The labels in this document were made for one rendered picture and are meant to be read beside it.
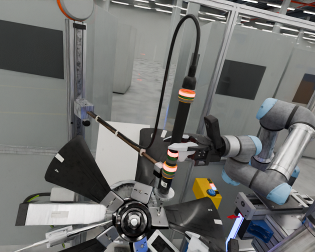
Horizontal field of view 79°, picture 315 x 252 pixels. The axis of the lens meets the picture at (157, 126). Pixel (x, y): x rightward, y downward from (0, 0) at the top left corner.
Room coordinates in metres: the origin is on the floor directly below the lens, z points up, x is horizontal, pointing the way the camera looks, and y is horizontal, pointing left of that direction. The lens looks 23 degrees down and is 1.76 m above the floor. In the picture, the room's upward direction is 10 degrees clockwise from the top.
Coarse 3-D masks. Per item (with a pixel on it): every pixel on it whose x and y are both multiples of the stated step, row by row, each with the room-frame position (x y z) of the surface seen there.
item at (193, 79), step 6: (192, 66) 0.51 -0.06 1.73; (192, 72) 0.51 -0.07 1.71; (186, 78) 0.51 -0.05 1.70; (192, 78) 0.51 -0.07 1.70; (186, 84) 0.51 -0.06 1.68; (192, 84) 0.50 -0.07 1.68; (162, 180) 0.51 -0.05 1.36; (168, 180) 0.50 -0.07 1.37; (162, 186) 0.51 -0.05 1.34; (168, 186) 0.51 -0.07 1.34; (162, 192) 0.51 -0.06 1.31; (168, 192) 0.52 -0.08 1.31
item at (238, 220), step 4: (240, 216) 0.59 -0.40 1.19; (236, 220) 0.60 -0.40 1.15; (240, 220) 0.59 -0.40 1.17; (236, 224) 0.60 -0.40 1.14; (232, 228) 0.60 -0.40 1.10; (236, 228) 0.59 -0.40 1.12; (232, 232) 0.60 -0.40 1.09; (228, 236) 0.61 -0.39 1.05; (232, 236) 0.59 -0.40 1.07; (228, 240) 0.60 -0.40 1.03
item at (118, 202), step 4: (112, 192) 0.51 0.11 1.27; (108, 196) 0.52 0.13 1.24; (112, 196) 0.51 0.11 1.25; (116, 196) 0.51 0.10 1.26; (104, 200) 0.52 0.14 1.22; (108, 200) 0.52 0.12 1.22; (112, 200) 0.51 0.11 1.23; (116, 200) 0.51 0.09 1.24; (120, 200) 0.50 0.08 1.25; (104, 204) 0.52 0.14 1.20; (108, 204) 0.52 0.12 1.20; (112, 204) 0.51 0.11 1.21; (116, 204) 0.51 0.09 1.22; (120, 204) 0.50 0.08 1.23; (108, 208) 0.52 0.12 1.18; (112, 208) 0.51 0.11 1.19; (116, 208) 0.51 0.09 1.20
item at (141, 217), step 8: (128, 200) 0.56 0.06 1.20; (136, 200) 0.57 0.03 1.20; (120, 208) 0.48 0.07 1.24; (128, 208) 0.47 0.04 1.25; (136, 208) 0.48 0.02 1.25; (144, 208) 0.48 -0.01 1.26; (112, 216) 0.51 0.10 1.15; (120, 216) 0.45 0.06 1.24; (128, 216) 0.46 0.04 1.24; (136, 216) 0.47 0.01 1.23; (144, 216) 0.47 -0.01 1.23; (120, 224) 0.44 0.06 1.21; (128, 224) 0.45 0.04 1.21; (136, 224) 0.45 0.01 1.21; (144, 224) 0.46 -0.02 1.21; (120, 232) 0.42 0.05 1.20; (128, 232) 0.43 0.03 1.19; (136, 232) 0.43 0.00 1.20; (144, 232) 0.44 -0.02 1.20; (128, 240) 0.41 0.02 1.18; (136, 240) 0.42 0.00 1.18
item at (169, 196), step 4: (156, 164) 0.54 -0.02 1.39; (156, 168) 0.54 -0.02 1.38; (160, 168) 0.53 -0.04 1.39; (156, 172) 0.53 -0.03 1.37; (160, 172) 0.53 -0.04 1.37; (156, 176) 0.53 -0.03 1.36; (160, 176) 0.53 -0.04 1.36; (156, 180) 0.53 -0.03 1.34; (160, 180) 0.53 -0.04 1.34; (156, 184) 0.53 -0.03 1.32; (156, 188) 0.53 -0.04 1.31; (156, 192) 0.51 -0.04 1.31; (172, 192) 0.52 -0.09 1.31; (156, 196) 0.50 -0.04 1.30; (160, 196) 0.49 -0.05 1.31; (164, 196) 0.50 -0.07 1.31; (168, 196) 0.50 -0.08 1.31; (172, 196) 0.50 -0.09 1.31; (164, 200) 0.49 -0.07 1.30; (168, 200) 0.49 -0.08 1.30
